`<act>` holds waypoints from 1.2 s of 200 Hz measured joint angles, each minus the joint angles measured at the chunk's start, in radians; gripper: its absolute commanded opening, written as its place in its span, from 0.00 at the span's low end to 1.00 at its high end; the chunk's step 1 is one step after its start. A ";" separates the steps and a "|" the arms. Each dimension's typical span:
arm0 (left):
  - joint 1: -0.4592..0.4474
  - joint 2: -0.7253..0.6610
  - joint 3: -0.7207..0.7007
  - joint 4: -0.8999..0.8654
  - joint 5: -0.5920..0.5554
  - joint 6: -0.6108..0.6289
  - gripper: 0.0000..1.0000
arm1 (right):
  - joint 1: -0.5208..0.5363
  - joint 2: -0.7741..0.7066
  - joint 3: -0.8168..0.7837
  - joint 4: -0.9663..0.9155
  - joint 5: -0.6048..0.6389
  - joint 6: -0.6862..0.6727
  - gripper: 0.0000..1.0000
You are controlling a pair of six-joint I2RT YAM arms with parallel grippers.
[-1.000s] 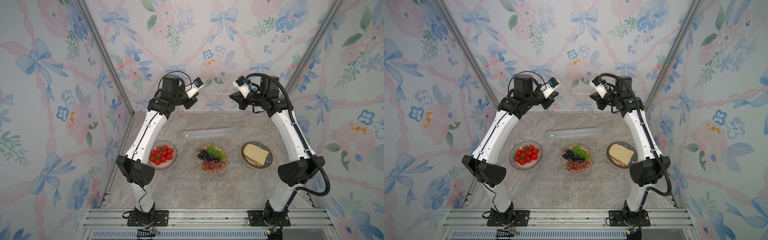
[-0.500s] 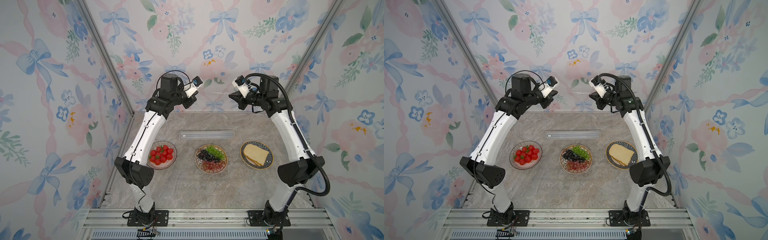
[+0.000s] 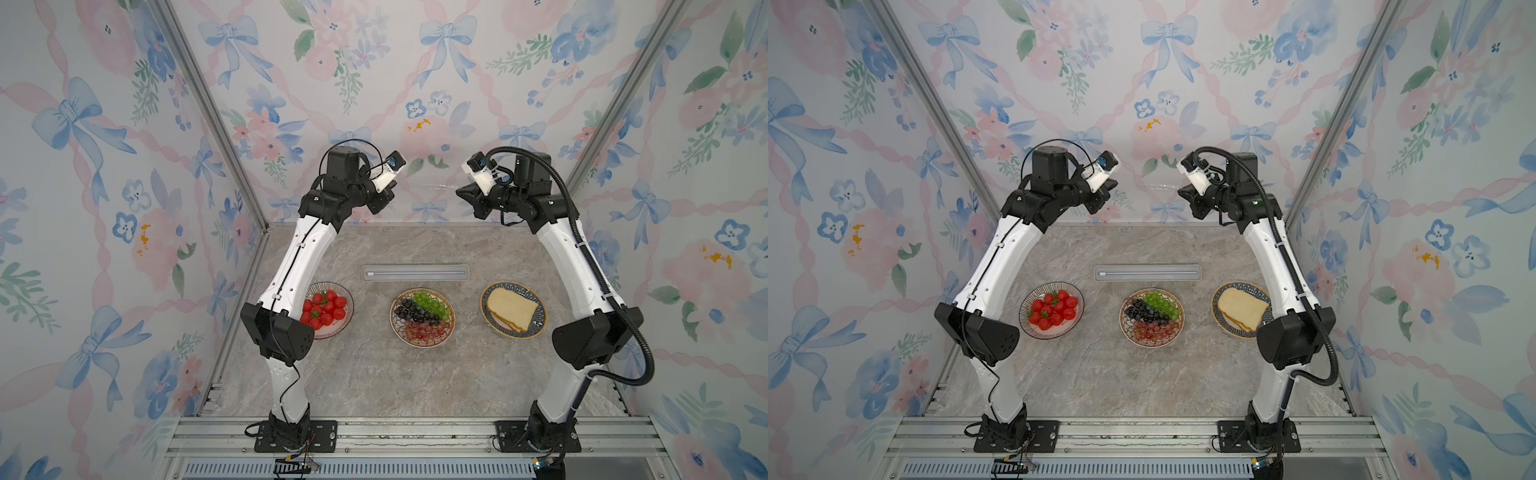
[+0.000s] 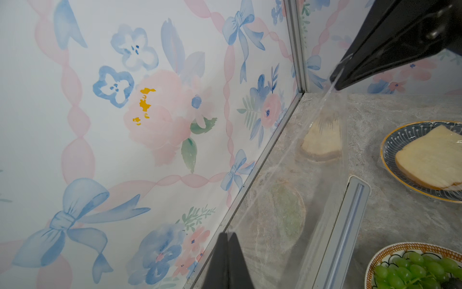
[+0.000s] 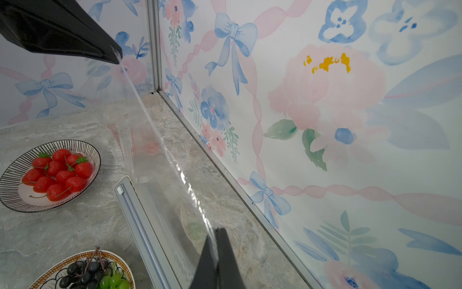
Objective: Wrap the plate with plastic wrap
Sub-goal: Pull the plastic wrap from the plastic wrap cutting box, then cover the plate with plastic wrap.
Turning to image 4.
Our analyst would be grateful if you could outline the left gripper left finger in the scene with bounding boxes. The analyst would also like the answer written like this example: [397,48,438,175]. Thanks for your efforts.
[202,233,229,289]

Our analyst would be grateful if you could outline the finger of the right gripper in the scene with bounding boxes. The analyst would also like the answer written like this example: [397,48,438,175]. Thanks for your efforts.
[330,0,462,90]

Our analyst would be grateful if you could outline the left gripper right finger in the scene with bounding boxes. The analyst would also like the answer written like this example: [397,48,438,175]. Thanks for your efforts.
[228,232,255,289]

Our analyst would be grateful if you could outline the plastic wrap dispenser box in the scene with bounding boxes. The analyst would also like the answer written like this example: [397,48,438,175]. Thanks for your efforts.
[313,176,371,289]

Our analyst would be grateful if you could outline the blue yellow-rimmed plate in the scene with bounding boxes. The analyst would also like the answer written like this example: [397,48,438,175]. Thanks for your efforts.
[379,120,462,204]

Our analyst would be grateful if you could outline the patterned fruit plate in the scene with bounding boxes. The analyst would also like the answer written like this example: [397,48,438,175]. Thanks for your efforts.
[365,242,462,289]

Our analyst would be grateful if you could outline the bread slices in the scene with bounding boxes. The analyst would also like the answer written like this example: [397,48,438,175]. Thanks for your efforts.
[395,125,462,191]

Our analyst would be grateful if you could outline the green grapes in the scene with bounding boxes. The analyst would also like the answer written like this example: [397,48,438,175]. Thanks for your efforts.
[366,250,462,289]

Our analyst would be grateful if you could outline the right aluminium corner post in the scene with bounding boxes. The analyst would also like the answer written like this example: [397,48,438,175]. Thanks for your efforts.
[283,0,308,94]

